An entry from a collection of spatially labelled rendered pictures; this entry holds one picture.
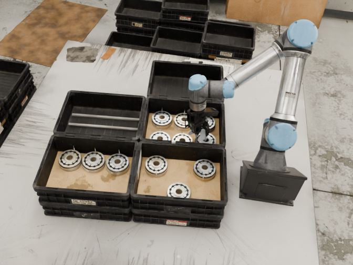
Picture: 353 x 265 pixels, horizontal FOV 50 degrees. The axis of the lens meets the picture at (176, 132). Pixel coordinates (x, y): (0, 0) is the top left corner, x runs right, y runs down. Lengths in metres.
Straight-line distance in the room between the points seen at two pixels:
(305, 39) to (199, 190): 0.77
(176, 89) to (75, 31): 2.18
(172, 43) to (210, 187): 1.80
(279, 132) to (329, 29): 3.11
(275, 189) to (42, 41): 2.91
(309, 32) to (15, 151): 1.50
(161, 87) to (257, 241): 0.97
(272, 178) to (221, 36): 1.73
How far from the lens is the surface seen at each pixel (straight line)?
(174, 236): 1.73
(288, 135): 1.60
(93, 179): 1.75
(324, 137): 3.29
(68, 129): 1.96
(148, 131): 1.91
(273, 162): 1.74
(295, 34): 1.62
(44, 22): 4.33
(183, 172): 1.75
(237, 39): 3.20
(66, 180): 1.77
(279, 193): 1.83
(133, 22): 3.45
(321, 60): 4.09
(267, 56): 1.76
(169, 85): 2.16
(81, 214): 1.77
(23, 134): 2.18
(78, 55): 2.61
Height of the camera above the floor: 2.25
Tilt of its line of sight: 48 degrees down
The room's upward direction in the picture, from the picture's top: 4 degrees clockwise
